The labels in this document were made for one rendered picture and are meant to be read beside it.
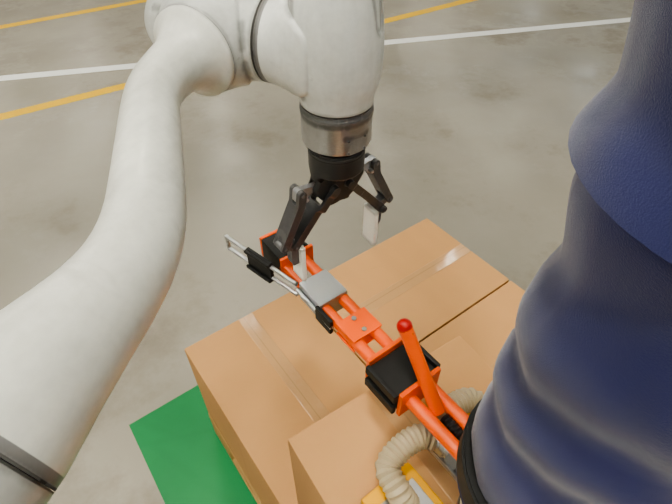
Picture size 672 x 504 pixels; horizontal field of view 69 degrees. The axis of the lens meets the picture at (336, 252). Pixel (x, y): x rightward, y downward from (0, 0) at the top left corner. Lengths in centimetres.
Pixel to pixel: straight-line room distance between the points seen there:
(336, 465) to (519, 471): 43
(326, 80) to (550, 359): 35
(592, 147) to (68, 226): 286
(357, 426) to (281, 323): 69
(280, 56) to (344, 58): 7
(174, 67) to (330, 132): 18
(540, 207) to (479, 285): 138
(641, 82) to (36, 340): 33
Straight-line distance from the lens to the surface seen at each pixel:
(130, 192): 38
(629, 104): 29
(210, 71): 58
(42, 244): 297
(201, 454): 197
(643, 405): 35
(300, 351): 146
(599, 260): 32
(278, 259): 94
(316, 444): 89
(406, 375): 79
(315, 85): 55
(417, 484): 85
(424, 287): 164
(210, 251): 259
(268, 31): 57
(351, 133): 59
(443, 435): 76
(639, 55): 30
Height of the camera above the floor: 176
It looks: 45 degrees down
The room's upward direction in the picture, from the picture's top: straight up
